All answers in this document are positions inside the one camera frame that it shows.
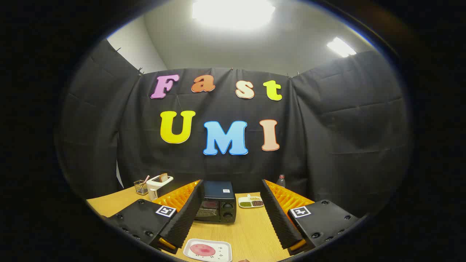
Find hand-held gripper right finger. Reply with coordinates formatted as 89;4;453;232
260;179;361;255

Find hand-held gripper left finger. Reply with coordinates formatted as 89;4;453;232
106;179;205;255

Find black toaster oven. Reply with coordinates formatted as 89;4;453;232
194;180;237;224

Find pink ham slice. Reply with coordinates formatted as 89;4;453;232
190;243;216;258

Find white square food tray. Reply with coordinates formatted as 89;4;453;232
183;238;233;262

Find white bread toaster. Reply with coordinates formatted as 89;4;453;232
146;174;174;201

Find white divided bean dish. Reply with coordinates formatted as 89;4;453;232
238;194;265;209

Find black backdrop cloth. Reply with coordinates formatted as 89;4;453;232
55;38;414;219

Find small ceiling light panel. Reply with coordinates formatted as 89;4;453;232
326;37;358;58

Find large ceiling light panel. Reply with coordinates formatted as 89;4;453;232
192;0;276;31

